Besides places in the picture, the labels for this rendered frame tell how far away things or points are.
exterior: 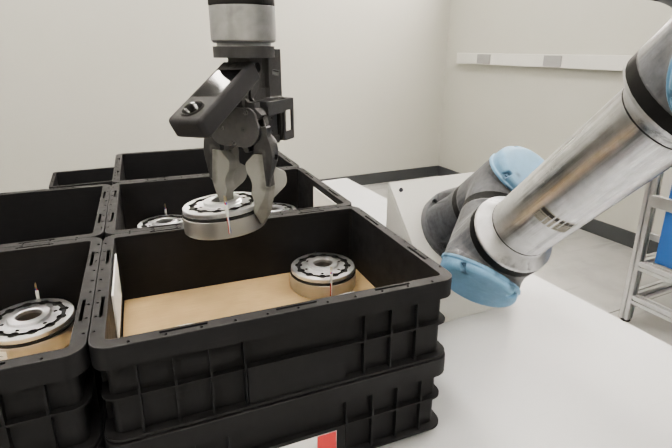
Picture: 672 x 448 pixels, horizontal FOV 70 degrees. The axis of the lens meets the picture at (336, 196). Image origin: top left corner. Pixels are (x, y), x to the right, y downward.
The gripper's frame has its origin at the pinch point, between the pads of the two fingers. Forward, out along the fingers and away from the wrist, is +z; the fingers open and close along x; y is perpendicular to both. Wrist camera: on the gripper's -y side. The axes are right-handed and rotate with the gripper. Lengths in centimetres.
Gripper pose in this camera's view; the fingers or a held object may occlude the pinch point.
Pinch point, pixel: (242, 212)
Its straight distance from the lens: 61.2
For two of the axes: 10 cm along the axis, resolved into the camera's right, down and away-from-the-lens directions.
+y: 4.4, -2.7, 8.6
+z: 0.0, 9.6, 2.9
